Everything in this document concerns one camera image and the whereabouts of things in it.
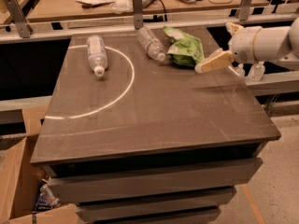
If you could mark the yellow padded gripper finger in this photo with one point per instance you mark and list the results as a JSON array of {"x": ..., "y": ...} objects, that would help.
[
  {"x": 217, "y": 60},
  {"x": 233, "y": 28}
]

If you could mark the green rice chip bag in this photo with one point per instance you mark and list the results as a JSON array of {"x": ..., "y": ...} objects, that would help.
[{"x": 185, "y": 50}]

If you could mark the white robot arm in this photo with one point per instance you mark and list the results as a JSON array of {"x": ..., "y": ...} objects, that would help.
[{"x": 277, "y": 45}]

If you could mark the sanitizer pump bottle left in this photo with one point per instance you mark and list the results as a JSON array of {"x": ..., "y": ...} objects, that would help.
[{"x": 240, "y": 70}]

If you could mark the sanitizer pump bottle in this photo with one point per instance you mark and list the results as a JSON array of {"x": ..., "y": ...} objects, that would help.
[
  {"x": 240, "y": 70},
  {"x": 256, "y": 71}
]

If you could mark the sanitizer pump bottle right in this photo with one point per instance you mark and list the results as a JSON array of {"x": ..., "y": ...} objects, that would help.
[{"x": 256, "y": 71}]

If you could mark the clear water bottle right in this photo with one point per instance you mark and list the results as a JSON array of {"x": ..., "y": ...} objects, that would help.
[{"x": 151, "y": 44}]

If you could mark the clear water bottle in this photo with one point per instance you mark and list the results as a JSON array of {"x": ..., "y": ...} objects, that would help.
[
  {"x": 151, "y": 44},
  {"x": 97, "y": 56}
]

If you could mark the clear water bottle left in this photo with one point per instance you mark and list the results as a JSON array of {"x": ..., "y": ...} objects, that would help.
[{"x": 97, "y": 56}]

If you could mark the plastic bottle in box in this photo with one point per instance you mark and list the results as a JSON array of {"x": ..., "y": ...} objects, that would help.
[{"x": 45, "y": 199}]

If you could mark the grey drawer cabinet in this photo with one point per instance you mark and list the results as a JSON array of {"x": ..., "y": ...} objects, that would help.
[{"x": 145, "y": 115}]

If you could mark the bottom grey drawer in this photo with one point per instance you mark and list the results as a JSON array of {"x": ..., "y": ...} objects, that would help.
[{"x": 191, "y": 216}]

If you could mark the grey drawer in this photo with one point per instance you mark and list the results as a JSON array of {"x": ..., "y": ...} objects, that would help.
[
  {"x": 191, "y": 216},
  {"x": 156, "y": 204},
  {"x": 94, "y": 188}
]

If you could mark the wooden background desk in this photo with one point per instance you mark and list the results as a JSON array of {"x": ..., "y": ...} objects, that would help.
[{"x": 68, "y": 10}]

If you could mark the top grey drawer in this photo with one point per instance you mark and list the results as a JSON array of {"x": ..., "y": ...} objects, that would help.
[{"x": 94, "y": 188}]

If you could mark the middle grey drawer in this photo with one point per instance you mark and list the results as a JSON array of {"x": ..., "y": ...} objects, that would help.
[{"x": 156, "y": 204}]

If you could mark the grey metal railing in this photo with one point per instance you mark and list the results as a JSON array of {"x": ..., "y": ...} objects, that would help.
[{"x": 14, "y": 15}]

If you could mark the cardboard box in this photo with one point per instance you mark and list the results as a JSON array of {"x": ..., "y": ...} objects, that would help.
[{"x": 19, "y": 180}]

